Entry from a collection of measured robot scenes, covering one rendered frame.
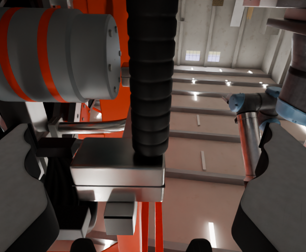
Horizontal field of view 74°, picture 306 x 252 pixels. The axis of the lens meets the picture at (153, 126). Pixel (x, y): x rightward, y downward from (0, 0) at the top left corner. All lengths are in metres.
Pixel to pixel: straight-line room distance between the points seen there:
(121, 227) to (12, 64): 0.24
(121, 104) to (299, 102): 0.62
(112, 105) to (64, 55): 0.61
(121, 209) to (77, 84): 0.18
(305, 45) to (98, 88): 0.47
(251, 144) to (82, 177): 0.74
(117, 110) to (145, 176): 0.71
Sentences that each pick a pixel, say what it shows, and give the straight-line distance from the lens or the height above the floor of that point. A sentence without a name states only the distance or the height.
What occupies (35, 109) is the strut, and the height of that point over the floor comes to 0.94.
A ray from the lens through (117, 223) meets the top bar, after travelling 0.22.
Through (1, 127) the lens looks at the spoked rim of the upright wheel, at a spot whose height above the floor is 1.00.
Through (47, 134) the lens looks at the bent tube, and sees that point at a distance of 0.42.
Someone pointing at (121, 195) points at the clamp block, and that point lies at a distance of 0.22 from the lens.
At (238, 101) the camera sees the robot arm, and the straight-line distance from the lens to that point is 0.88.
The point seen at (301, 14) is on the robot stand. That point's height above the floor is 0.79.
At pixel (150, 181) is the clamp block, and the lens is 0.20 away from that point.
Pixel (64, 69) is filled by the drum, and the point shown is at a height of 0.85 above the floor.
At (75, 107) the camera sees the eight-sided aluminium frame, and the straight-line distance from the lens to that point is 0.59.
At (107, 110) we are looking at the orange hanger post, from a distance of 0.90.
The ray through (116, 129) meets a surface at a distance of 0.43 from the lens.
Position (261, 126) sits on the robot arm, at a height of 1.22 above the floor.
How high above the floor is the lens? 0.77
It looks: 31 degrees up
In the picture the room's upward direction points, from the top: 179 degrees counter-clockwise
